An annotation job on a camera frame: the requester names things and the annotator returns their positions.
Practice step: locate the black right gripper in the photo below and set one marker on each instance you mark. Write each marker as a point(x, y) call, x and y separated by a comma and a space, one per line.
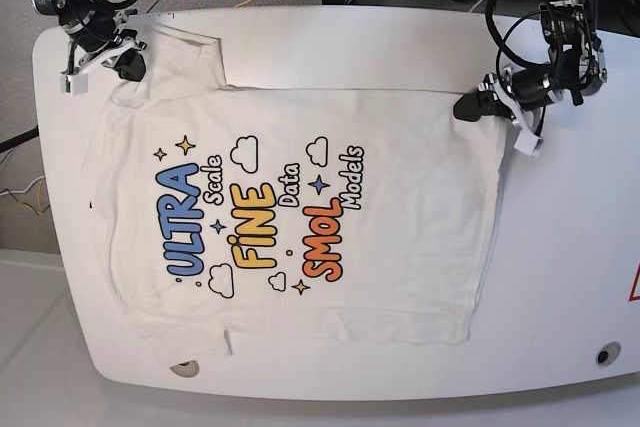
point(122, 54)

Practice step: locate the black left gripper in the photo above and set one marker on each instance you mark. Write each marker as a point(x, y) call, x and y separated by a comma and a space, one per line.
point(530, 89)

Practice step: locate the white printed T-shirt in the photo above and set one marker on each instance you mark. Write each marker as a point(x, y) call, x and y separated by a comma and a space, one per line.
point(359, 216)

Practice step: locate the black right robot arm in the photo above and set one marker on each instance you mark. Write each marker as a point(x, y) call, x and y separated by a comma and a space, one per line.
point(97, 37)

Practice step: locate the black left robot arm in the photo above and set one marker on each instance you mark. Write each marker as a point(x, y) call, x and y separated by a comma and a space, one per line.
point(575, 65)

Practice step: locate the red triangle sticker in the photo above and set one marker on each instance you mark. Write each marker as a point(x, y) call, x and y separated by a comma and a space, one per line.
point(634, 294)

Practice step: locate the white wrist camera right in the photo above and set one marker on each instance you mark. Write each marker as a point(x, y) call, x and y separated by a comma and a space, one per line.
point(74, 84)

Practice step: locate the table cable grommet hole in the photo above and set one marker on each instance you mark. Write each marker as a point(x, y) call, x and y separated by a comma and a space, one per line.
point(608, 354)

